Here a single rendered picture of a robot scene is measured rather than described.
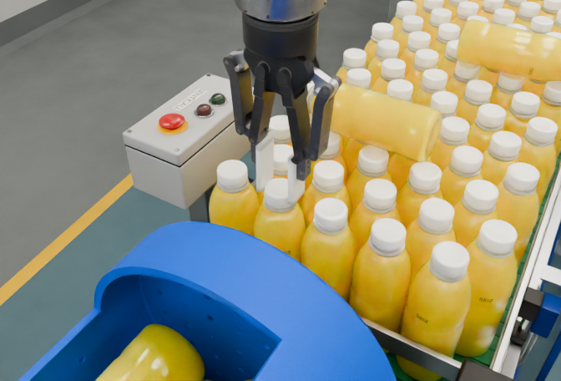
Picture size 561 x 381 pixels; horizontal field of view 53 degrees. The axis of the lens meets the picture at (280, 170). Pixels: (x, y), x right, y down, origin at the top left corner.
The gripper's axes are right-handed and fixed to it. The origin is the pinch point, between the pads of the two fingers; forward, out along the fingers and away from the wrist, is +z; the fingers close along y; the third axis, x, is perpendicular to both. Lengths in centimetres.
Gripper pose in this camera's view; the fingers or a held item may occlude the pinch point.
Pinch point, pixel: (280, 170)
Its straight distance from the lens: 67.5
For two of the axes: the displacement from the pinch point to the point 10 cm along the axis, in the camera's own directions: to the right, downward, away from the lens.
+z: 0.0, 7.8, 6.2
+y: 8.6, 3.2, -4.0
